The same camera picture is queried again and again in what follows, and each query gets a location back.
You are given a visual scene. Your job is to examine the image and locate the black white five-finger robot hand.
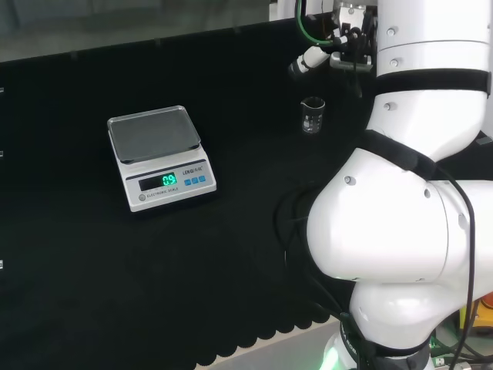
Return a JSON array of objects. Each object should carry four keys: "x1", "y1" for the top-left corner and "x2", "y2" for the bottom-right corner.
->
[{"x1": 287, "y1": 0, "x2": 377, "y2": 80}]

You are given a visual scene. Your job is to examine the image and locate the clear glass beaker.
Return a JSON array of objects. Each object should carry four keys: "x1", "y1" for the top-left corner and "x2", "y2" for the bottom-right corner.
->
[{"x1": 300, "y1": 96, "x2": 327, "y2": 136}]

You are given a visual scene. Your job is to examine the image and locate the white electronic balance steel pan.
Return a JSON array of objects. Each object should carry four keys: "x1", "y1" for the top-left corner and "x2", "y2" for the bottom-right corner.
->
[{"x1": 106, "y1": 104, "x2": 218, "y2": 214}]

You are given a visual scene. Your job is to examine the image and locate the pale mounting plate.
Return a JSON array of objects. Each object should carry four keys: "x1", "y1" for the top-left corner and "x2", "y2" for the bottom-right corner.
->
[{"x1": 213, "y1": 321, "x2": 348, "y2": 370}]

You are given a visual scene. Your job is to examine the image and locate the yellow stop button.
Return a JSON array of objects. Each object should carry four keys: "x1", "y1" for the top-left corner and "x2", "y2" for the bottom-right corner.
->
[{"x1": 458, "y1": 291, "x2": 493, "y2": 341}]

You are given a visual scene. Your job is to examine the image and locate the black bench cloth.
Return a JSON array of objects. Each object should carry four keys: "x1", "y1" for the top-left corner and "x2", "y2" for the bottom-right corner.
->
[{"x1": 0, "y1": 17, "x2": 493, "y2": 370}]

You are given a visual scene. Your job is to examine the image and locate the green cable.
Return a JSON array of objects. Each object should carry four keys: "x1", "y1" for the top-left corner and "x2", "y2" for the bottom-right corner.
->
[{"x1": 293, "y1": 0, "x2": 334, "y2": 45}]

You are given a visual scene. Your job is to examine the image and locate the black looped cables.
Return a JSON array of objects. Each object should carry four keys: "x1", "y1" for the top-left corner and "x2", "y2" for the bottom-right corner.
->
[{"x1": 273, "y1": 183, "x2": 350, "y2": 323}]

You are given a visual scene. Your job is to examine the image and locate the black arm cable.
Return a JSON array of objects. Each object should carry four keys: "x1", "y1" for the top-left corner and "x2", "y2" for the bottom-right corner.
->
[{"x1": 425, "y1": 160, "x2": 478, "y2": 370}]

